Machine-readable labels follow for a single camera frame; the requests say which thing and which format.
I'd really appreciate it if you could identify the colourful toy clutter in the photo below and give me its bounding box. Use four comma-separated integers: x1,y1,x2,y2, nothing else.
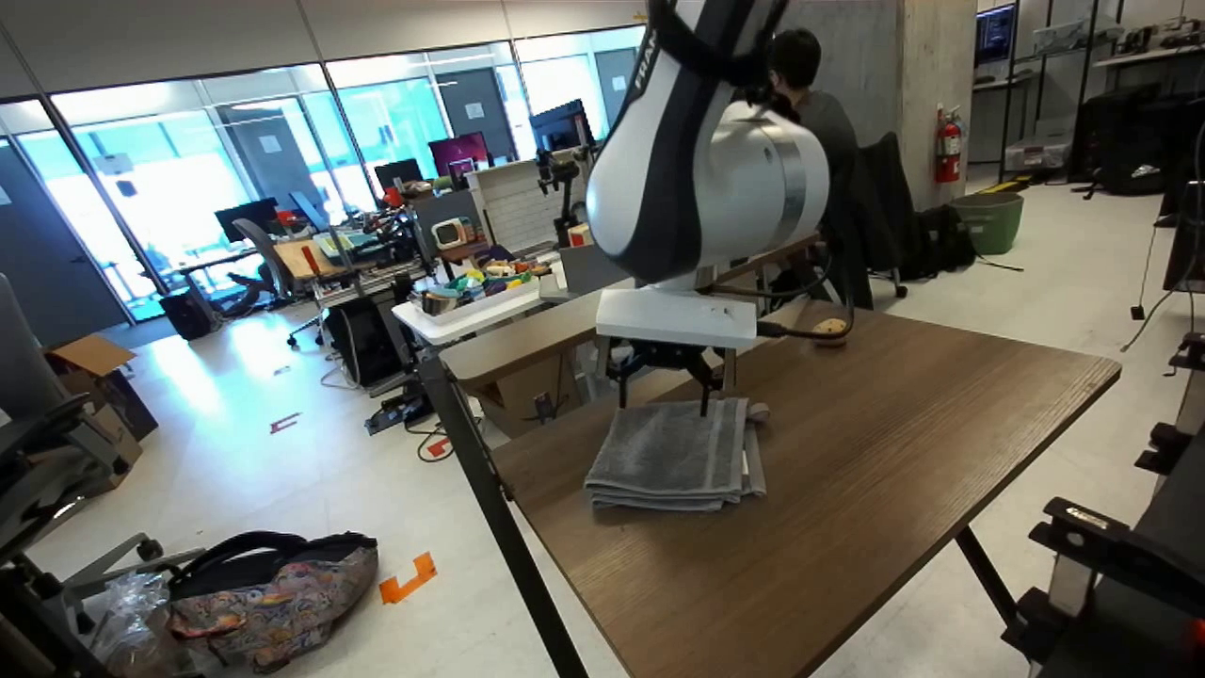
417,254,565,318

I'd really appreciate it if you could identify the black computer case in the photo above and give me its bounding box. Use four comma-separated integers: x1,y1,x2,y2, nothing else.
327,293,409,388

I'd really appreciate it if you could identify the black power strip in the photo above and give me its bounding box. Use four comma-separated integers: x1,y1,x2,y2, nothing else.
365,381,437,437

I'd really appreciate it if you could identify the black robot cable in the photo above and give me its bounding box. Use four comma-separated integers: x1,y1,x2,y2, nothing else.
750,265,860,347

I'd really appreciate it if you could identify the purple screen computer monitor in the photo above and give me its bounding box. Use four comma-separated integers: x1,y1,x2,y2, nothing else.
429,132,497,183

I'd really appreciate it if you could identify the patterned bag with black straps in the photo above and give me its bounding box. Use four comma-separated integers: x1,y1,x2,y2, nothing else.
165,528,384,675

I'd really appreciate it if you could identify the narrow wooden shelf board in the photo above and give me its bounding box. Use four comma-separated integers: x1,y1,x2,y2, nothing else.
442,225,826,388

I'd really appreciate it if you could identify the person in dark jacket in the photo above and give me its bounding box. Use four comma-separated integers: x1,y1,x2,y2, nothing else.
765,28,929,313

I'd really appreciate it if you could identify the grey plastic chair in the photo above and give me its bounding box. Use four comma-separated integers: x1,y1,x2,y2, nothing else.
558,239,626,407

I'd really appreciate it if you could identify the light grey partition panel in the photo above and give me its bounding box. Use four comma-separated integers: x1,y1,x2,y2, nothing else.
465,149,594,258

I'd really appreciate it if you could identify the black articulated camera stand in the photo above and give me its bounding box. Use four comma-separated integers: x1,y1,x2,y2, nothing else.
536,142,594,250

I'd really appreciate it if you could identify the red fire extinguisher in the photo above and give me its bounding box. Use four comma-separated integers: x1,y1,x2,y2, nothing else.
932,101,971,190

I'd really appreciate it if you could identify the dark grey office chair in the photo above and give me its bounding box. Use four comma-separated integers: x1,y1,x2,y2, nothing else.
0,269,173,598

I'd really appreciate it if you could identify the orange plastic bracket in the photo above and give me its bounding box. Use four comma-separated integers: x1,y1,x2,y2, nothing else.
380,545,444,608

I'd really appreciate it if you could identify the black waste bin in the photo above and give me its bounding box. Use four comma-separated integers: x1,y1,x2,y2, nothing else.
160,285,231,342

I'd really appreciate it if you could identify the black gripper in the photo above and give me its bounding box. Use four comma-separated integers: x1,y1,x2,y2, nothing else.
605,341,745,421

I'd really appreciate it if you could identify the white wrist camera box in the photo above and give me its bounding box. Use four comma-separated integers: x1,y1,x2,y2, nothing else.
592,285,765,356

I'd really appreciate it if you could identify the brown cardboard box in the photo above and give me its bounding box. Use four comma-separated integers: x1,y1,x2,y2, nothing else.
482,352,594,437
48,332,165,445

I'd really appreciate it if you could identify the black office chair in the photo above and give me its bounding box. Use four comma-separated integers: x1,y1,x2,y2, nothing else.
231,214,330,356

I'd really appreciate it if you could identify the green plastic bin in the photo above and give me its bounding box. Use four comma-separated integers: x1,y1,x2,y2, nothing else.
956,186,1032,260

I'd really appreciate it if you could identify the metal storage rack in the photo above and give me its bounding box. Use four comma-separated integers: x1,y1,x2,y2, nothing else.
975,0,1205,191

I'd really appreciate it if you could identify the black floor stand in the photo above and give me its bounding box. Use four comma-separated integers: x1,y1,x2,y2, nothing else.
1121,125,1205,360

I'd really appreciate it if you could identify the black backpack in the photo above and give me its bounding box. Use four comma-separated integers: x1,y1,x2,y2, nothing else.
917,205,985,280

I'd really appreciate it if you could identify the clear plastic bag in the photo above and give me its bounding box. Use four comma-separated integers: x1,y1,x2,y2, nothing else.
79,568,179,672

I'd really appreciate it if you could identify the grey towel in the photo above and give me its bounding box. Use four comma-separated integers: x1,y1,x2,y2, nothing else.
580,395,772,518

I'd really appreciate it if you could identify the black equipment case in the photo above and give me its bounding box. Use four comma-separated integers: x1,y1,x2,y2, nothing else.
1070,87,1205,200

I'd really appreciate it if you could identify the black computer monitor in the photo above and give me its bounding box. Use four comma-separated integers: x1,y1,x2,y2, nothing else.
373,154,429,198
213,198,286,244
532,98,594,159

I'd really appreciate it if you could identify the white table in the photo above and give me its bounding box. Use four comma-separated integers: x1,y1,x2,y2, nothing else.
390,277,572,352

